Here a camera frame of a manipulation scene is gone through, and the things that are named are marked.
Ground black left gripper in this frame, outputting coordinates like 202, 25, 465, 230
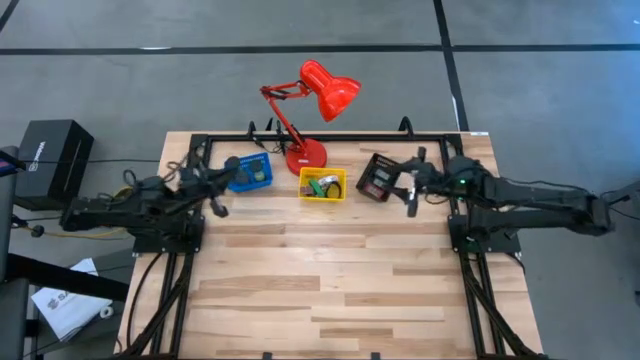
177, 164, 240, 220

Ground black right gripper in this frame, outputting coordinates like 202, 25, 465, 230
386, 146, 454, 219

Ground blue plastic basket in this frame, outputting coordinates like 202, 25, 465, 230
225, 151, 275, 195

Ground black plastic basket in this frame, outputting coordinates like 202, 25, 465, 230
355, 152, 409, 204

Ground red desk lamp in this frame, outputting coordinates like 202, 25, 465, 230
259, 59, 363, 177

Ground yellow plastic basket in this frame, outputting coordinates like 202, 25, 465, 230
298, 166, 349, 204

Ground black cardboard box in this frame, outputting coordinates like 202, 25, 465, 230
13, 118, 95, 212

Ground black desk beam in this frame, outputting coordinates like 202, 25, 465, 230
4, 252, 130, 302

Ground white paper sheets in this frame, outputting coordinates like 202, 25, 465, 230
30, 257, 114, 343

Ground grey floor stand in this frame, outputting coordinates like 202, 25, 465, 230
597, 179, 640, 216

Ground black lamp power cord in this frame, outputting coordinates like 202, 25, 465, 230
252, 130, 301, 155

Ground yellow cable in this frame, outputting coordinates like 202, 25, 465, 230
42, 184, 134, 241

